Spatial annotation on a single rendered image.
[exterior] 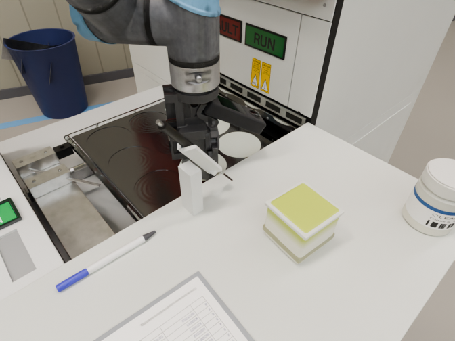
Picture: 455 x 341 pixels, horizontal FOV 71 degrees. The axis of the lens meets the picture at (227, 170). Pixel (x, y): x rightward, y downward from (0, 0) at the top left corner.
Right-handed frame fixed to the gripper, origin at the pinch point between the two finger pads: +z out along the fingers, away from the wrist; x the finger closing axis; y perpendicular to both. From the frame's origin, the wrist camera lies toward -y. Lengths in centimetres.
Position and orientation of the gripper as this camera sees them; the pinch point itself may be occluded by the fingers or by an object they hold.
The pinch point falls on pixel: (211, 178)
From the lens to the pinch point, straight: 63.5
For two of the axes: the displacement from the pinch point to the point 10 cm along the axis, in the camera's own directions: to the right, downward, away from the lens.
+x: 2.1, 6.5, -7.3
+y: -9.8, 1.3, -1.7
